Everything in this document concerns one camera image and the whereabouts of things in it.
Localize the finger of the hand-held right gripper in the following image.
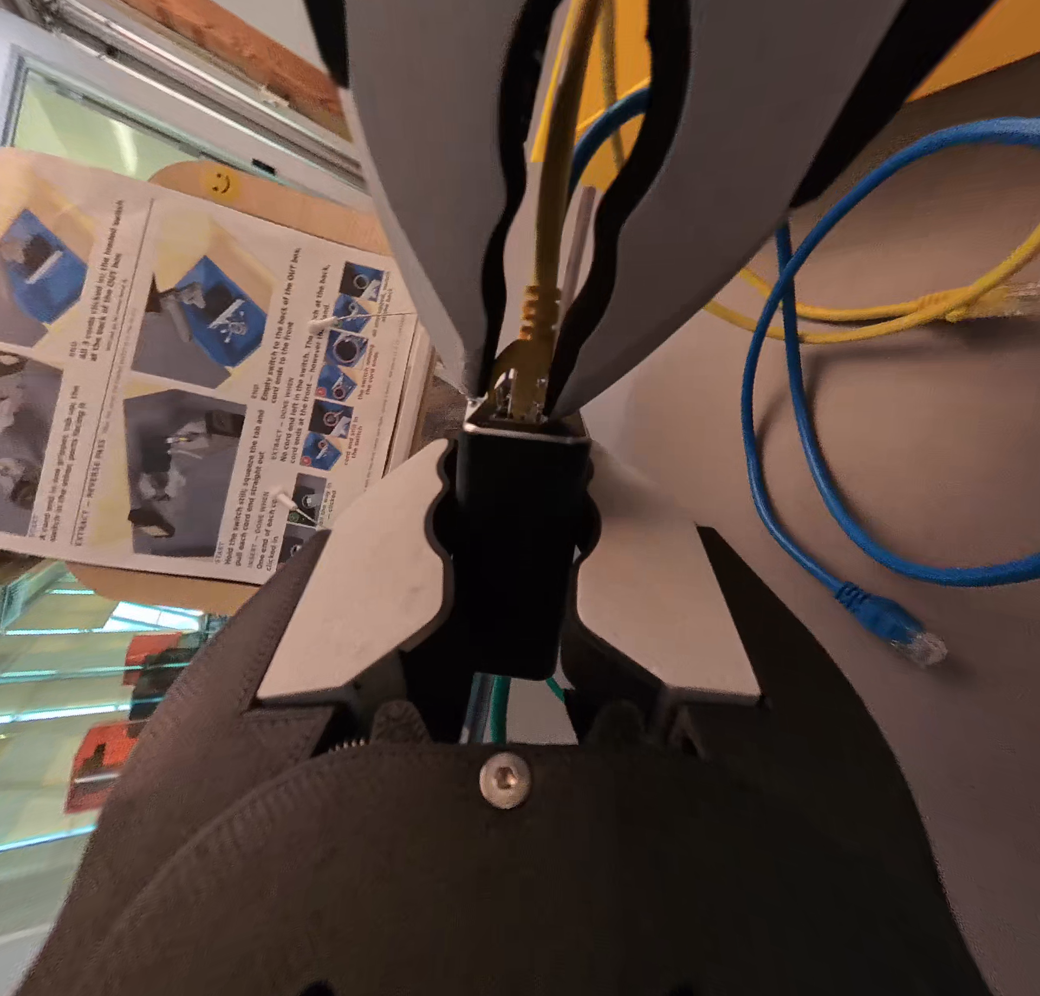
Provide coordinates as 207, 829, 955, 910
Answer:
544, 0, 929, 416
343, 0, 583, 401

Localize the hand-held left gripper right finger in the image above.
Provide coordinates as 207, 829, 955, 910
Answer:
561, 444, 763, 744

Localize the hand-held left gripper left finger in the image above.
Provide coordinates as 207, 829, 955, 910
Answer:
254, 438, 480, 744

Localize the yellow plastic bin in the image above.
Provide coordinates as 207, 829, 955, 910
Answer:
528, 0, 1040, 193

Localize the black network switch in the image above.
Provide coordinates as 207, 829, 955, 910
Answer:
455, 415, 593, 682

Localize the green ethernet cable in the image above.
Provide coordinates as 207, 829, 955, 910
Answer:
463, 675, 570, 745

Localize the blue ethernet cable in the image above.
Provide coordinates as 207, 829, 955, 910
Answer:
569, 86, 1040, 670

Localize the yellow ethernet cable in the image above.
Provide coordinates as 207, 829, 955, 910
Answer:
487, 0, 1040, 424

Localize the plywood sign board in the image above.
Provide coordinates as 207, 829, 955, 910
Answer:
0, 159, 444, 619

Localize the wooden beam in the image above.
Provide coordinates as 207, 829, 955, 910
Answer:
44, 0, 346, 136

